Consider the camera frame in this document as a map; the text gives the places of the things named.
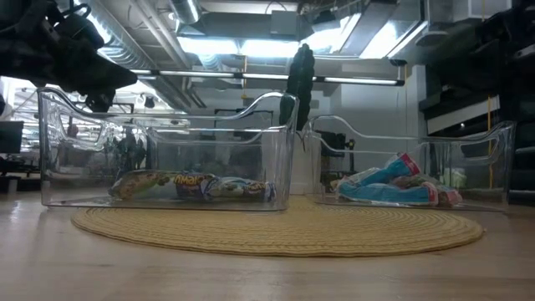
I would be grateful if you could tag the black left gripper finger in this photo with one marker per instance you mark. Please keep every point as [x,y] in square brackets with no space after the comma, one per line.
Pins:
[121,77]

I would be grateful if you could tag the green brown granola bar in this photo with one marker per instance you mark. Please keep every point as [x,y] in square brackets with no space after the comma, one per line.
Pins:
[244,190]
[194,184]
[140,184]

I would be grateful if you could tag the blue red granola bar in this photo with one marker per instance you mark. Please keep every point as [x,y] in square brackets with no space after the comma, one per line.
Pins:
[349,177]
[449,196]
[395,167]
[384,194]

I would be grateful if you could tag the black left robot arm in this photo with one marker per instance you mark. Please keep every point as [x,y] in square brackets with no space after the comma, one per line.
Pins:
[16,46]

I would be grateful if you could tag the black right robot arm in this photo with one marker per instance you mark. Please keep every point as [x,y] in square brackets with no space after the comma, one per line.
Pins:
[493,54]

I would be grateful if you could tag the clear plastic bin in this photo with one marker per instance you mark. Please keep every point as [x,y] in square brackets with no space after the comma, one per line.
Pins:
[209,138]
[167,104]
[468,142]

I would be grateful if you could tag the black monitor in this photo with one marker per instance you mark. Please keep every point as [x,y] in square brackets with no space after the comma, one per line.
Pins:
[10,138]

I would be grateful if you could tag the bright ceiling light panel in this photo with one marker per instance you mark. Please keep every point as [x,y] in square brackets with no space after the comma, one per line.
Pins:
[388,39]
[234,47]

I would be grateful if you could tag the long linear ceiling light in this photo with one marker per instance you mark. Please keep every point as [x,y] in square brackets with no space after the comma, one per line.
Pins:
[271,76]

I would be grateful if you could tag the green cactus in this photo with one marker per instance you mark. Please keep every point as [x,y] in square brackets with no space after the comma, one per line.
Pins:
[302,83]

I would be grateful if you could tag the round woven yellow placemat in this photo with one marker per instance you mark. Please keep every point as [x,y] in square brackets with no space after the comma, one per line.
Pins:
[276,230]

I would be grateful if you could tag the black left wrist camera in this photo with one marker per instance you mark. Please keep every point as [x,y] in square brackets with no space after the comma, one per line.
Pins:
[100,102]

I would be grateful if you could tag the silver ceiling duct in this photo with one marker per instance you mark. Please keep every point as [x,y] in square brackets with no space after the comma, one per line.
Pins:
[186,10]

